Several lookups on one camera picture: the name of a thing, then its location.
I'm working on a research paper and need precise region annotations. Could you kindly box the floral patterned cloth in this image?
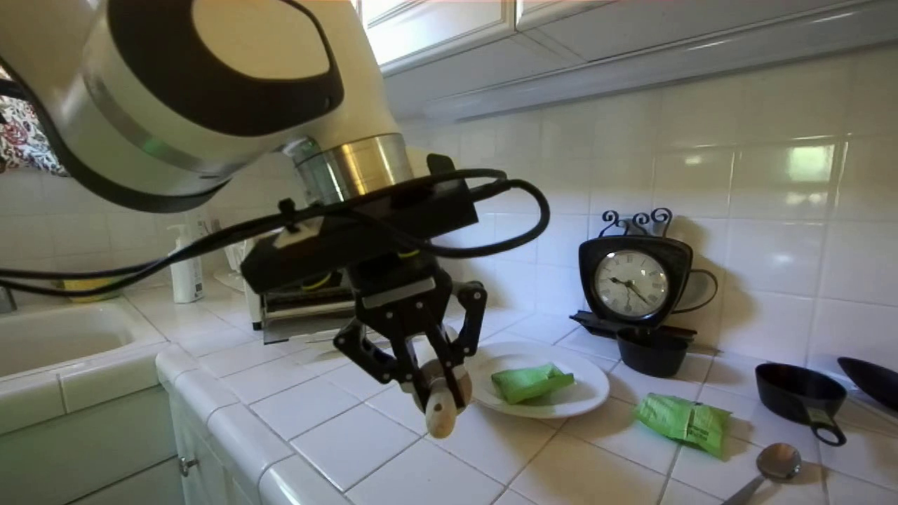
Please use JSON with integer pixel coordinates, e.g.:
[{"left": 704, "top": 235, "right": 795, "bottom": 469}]
[{"left": 0, "top": 90, "right": 70, "bottom": 180}]

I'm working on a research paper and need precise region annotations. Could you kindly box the white sink basin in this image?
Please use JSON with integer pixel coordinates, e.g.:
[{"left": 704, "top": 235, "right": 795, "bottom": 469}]
[{"left": 0, "top": 301, "right": 175, "bottom": 438}]

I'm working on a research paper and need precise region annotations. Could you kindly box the wide black measuring cup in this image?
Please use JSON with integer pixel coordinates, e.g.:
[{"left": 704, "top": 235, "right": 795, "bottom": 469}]
[{"left": 834, "top": 353, "right": 898, "bottom": 414}]

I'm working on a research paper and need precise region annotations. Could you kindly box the wooden rolling pin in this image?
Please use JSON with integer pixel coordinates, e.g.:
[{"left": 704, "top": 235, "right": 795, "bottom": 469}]
[{"left": 409, "top": 358, "right": 478, "bottom": 441}]

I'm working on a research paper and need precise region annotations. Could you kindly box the flat green packet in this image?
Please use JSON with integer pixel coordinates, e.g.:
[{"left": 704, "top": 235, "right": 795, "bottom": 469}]
[{"left": 634, "top": 391, "right": 732, "bottom": 464}]

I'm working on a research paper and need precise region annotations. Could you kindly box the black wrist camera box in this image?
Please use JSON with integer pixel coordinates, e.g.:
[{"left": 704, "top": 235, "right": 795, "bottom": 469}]
[{"left": 238, "top": 151, "right": 484, "bottom": 295}]

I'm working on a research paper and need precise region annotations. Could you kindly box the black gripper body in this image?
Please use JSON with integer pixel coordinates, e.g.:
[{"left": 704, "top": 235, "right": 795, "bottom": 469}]
[{"left": 350, "top": 246, "right": 456, "bottom": 330}]

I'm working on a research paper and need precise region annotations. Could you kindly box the white round plate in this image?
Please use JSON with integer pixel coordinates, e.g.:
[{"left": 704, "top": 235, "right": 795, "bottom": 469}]
[{"left": 465, "top": 339, "right": 616, "bottom": 424}]

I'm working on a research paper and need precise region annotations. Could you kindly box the white lower cabinet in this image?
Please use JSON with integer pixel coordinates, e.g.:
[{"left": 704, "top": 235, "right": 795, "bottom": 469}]
[{"left": 0, "top": 348, "right": 283, "bottom": 505}]

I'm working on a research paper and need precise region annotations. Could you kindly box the black table clock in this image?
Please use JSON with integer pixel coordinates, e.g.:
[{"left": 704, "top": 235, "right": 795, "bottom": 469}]
[{"left": 569, "top": 205, "right": 721, "bottom": 341}]

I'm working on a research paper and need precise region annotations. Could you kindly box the folded green packet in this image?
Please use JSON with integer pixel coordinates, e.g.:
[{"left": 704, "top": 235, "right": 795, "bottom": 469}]
[{"left": 489, "top": 363, "right": 578, "bottom": 407}]

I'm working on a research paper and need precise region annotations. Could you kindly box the small black measuring cup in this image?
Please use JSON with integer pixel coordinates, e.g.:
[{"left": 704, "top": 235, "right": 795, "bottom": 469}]
[{"left": 616, "top": 325, "right": 696, "bottom": 381}]

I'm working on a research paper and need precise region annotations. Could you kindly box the black measuring cup with handle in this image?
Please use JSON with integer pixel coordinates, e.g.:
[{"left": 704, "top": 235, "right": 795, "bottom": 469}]
[{"left": 753, "top": 358, "right": 850, "bottom": 448}]

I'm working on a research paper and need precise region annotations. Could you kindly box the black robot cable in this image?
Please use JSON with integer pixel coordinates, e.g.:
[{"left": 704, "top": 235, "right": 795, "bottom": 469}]
[{"left": 0, "top": 165, "right": 552, "bottom": 302}]

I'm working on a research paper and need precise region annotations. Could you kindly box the metal spoon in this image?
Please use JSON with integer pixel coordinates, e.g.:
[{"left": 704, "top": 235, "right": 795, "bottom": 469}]
[{"left": 721, "top": 441, "right": 806, "bottom": 505}]

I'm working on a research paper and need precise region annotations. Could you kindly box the white bottle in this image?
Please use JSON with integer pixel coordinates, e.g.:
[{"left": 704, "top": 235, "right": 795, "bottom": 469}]
[{"left": 165, "top": 219, "right": 209, "bottom": 309}]

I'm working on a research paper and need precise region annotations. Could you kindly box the white upper cabinet door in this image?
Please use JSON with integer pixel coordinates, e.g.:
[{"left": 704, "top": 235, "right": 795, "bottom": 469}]
[
  {"left": 513, "top": 0, "right": 898, "bottom": 78},
  {"left": 360, "top": 0, "right": 520, "bottom": 71}
]

